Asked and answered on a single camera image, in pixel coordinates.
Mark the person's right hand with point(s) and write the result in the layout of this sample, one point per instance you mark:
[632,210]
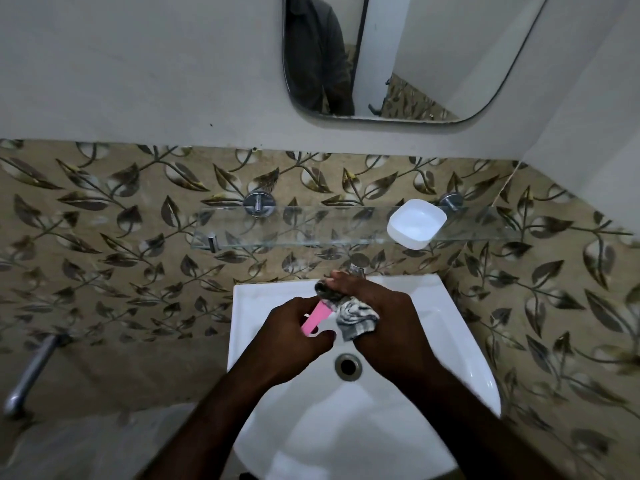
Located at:
[395,334]

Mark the person's left hand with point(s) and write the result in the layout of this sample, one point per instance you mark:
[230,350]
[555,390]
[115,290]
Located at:
[285,344]

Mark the pink soap dish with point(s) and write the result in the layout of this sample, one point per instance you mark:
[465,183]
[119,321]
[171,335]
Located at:
[315,317]

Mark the checkered cleaning cloth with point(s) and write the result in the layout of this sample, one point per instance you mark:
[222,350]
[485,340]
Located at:
[352,314]

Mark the white soap dish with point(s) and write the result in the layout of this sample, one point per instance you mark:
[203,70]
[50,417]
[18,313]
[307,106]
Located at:
[416,223]

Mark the glass shelf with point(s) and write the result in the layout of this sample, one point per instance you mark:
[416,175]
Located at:
[320,227]

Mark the person's right forearm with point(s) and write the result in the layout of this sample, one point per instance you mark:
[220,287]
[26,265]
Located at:
[485,434]

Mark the person's left forearm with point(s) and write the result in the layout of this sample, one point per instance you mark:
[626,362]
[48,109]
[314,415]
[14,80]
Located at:
[205,429]

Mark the metal sink drain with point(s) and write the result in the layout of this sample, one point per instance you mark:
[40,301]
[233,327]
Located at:
[348,367]

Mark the chrome faucet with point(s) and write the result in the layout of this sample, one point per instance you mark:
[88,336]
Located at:
[357,267]

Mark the white sink basin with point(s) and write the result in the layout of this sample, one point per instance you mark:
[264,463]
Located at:
[350,429]

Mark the chrome wall tap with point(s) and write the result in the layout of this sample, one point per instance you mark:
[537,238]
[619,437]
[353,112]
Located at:
[30,377]

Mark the rounded wall mirror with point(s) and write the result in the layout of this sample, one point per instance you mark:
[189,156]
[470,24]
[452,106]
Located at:
[450,49]

